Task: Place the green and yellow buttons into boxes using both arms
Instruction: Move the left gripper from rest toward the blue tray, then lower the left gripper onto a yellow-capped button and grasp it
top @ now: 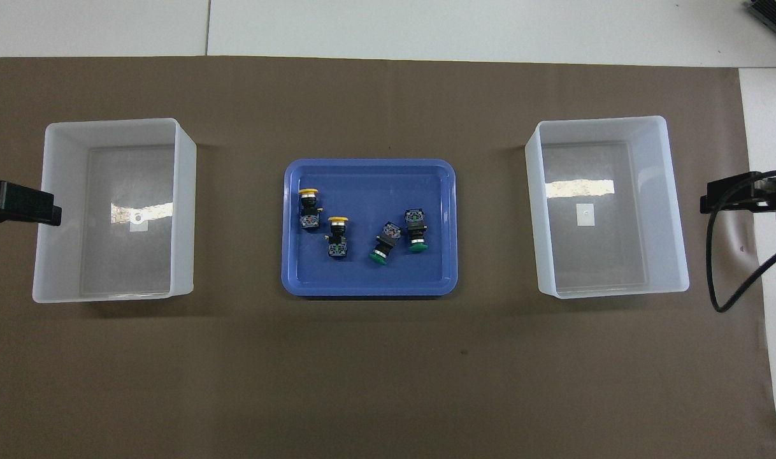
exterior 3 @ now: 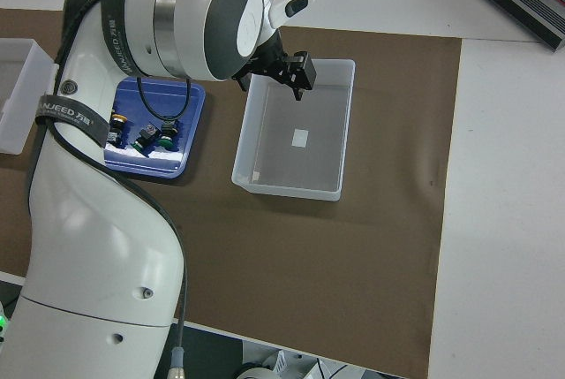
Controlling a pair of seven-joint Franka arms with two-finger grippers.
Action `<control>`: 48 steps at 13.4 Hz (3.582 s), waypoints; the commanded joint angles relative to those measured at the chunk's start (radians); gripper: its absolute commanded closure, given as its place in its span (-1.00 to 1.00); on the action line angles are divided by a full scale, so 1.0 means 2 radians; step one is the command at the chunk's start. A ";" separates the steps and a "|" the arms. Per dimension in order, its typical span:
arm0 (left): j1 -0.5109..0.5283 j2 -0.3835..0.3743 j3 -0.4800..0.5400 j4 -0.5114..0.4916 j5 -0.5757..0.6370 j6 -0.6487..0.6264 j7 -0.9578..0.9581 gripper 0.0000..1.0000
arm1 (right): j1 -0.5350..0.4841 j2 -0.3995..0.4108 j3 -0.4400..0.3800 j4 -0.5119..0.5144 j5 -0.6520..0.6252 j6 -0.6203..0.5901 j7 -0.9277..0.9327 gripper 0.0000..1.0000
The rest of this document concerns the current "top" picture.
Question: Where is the yellow push button switch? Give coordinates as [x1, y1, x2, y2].
[326, 217, 350, 260]
[298, 187, 325, 233]

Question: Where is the green push button switch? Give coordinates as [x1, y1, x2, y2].
[405, 208, 429, 254]
[369, 221, 403, 266]

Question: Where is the white translucent plastic box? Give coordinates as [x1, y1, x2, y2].
[32, 118, 198, 304]
[524, 115, 690, 300]

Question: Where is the blue plastic tray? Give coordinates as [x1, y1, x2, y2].
[281, 158, 459, 298]

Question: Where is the brown paper table mat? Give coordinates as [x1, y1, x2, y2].
[0, 56, 776, 459]

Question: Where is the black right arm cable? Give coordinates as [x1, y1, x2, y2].
[707, 169, 776, 313]

